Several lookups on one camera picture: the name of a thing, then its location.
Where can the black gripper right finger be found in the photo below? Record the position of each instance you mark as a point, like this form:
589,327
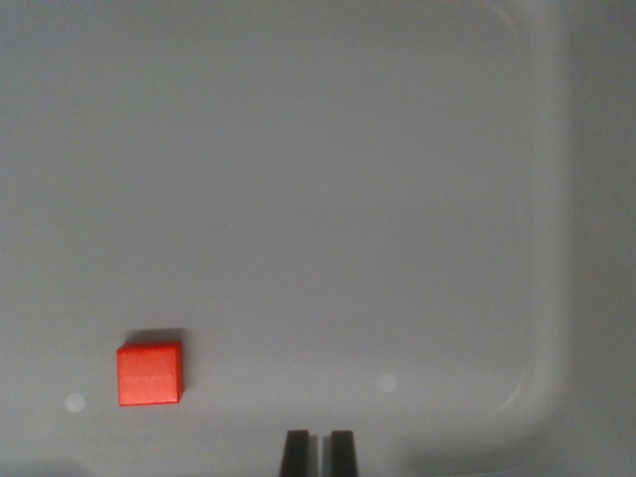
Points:
344,454

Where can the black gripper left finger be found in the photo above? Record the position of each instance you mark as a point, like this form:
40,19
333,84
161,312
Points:
295,454

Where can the red wooden block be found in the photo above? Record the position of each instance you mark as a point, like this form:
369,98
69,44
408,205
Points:
148,375

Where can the white plastic tray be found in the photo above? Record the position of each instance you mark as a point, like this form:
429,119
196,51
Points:
318,208

